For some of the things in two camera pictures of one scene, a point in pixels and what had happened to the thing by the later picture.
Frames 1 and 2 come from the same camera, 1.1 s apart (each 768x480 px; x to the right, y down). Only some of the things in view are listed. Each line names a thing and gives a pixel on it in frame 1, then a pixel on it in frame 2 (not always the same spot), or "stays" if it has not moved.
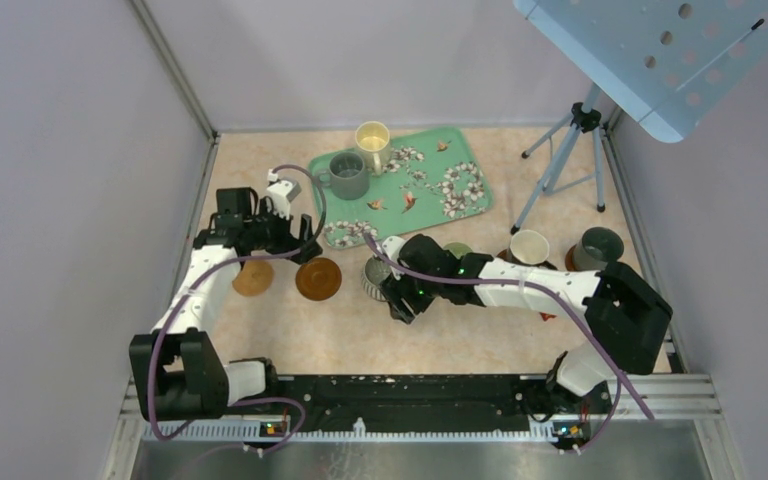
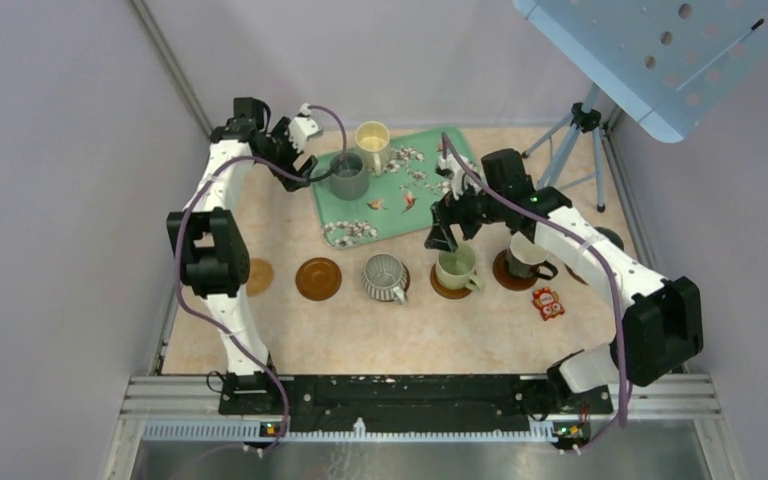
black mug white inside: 530,248 stays
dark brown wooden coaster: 318,279 stays
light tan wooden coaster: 255,278 stays
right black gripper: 399,308 -> 446,212
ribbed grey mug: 376,272 stays
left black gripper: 306,242 -> 279,132
